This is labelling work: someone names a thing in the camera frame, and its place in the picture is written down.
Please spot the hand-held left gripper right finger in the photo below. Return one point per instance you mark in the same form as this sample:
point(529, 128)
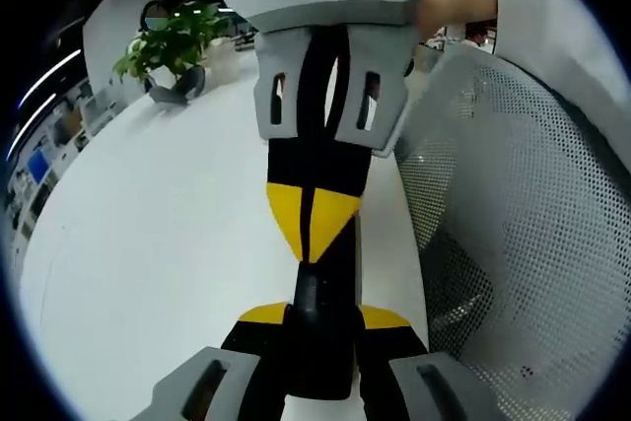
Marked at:
point(394, 376)

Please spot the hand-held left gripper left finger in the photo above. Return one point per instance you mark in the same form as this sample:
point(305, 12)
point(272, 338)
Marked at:
point(236, 371)

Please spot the black remote control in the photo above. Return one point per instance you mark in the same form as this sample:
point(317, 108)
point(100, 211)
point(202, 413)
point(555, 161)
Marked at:
point(323, 327)

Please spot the clear glass object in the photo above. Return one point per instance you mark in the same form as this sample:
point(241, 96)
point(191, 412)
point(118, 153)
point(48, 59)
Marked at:
point(219, 63)

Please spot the dark grey curved object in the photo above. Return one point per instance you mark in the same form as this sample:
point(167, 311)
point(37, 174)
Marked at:
point(185, 86)

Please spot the green leafy plant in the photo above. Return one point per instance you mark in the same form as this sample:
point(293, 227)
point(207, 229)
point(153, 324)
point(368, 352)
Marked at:
point(172, 41)

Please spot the grey mesh office chair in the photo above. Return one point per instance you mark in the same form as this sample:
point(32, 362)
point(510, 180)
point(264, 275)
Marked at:
point(522, 243)

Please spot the blue box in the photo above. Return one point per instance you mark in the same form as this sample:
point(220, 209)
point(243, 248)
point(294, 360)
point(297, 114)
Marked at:
point(37, 167)

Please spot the ceiling light strip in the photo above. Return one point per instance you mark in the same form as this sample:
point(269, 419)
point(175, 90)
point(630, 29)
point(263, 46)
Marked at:
point(47, 78)
point(29, 125)

